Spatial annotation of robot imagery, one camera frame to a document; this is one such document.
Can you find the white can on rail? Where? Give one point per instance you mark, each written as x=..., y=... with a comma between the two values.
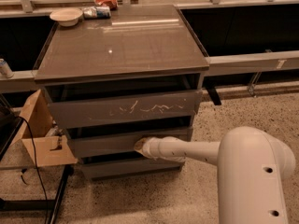
x=5, y=69

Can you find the grey bottom drawer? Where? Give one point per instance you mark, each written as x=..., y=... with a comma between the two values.
x=123, y=164

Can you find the black metal frame stand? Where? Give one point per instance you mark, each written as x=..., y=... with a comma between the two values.
x=13, y=158

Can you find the red snack bag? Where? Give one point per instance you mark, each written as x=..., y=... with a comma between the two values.
x=112, y=4

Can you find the white ceramic bowl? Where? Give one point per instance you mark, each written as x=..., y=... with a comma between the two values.
x=66, y=17

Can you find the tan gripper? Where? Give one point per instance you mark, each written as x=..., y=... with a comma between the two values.
x=151, y=147

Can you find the brown cardboard box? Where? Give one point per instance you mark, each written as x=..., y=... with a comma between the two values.
x=33, y=134

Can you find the grey drawer cabinet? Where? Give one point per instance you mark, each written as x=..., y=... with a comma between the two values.
x=139, y=50

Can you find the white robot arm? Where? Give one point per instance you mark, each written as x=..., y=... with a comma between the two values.
x=251, y=166

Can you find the scratched grey top drawer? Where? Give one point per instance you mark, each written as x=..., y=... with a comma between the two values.
x=115, y=110

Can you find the grey metal railing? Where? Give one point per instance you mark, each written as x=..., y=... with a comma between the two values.
x=218, y=66

